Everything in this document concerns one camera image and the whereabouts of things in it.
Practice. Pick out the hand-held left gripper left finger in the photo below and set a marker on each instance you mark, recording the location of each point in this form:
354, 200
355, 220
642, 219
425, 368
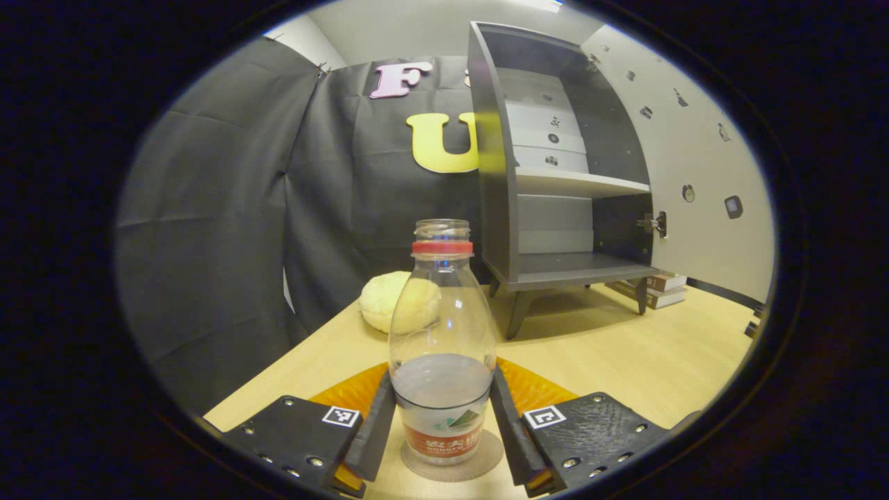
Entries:
375, 430

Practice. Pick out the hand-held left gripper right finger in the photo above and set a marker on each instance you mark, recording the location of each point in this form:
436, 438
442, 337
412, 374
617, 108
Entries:
510, 430

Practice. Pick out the clear plastic bottle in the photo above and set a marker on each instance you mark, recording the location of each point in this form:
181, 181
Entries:
444, 389

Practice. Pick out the round brown coaster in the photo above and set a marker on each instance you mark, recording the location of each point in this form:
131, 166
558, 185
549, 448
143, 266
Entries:
444, 473

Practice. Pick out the dark grey cabinet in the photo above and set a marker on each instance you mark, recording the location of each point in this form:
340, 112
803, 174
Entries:
493, 208

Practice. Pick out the metal door hinge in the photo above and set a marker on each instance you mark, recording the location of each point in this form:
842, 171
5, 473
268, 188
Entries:
653, 223

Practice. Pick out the white cabinet shelf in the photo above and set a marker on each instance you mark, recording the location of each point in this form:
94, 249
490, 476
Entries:
569, 184

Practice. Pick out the pale yellow round bread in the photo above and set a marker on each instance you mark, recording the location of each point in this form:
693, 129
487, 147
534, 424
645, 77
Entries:
378, 302

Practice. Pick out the grey-brown book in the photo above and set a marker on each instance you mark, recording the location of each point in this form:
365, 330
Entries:
660, 298

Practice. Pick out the brown book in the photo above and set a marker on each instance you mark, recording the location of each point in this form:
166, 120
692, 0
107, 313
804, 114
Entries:
668, 282

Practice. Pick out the black backdrop cloth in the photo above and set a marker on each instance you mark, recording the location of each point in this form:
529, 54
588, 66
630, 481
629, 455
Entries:
222, 243

